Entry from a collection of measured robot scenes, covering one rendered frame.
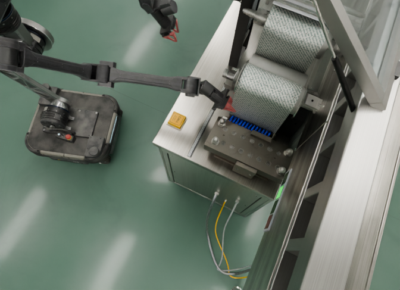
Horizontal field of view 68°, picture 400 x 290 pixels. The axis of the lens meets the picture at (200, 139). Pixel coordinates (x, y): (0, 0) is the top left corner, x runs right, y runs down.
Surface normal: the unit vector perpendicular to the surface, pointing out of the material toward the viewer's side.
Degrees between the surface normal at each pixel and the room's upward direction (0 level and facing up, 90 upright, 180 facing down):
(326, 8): 90
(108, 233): 0
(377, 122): 0
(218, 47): 0
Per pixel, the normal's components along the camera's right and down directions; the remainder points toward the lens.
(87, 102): 0.03, -0.35
